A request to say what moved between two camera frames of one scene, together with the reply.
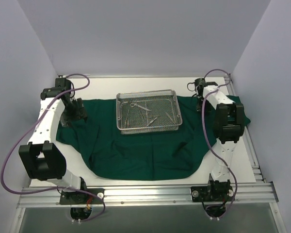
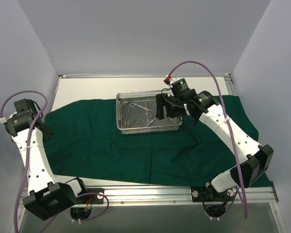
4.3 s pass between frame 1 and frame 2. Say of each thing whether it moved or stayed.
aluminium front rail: stayed
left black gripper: moved
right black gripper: moved
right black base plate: stayed
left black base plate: stayed
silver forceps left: stayed
